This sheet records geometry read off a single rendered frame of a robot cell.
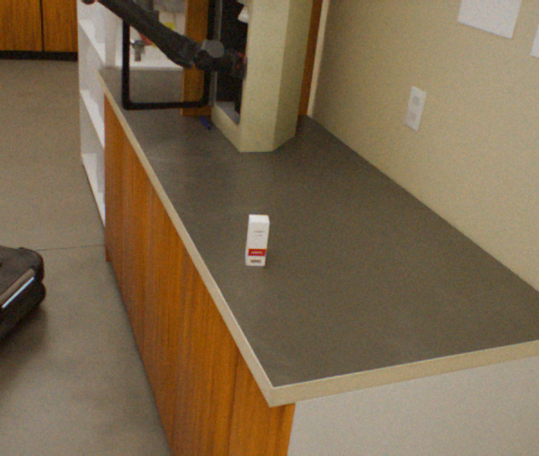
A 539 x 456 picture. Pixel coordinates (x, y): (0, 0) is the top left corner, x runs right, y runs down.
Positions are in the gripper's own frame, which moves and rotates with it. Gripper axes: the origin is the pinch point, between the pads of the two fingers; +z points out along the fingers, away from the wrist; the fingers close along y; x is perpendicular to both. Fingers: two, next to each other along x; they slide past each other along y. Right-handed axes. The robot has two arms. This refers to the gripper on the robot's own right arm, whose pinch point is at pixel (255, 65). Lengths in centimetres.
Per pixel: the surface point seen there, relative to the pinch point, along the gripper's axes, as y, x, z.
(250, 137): -15.8, 19.2, -5.1
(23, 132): 277, 118, -49
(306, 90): 20.1, 12.1, 30.9
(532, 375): -120, 32, 17
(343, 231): -70, 24, -1
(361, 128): -15.2, 14.8, 35.0
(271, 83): -16.1, 1.8, -0.9
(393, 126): -33.7, 8.1, 34.0
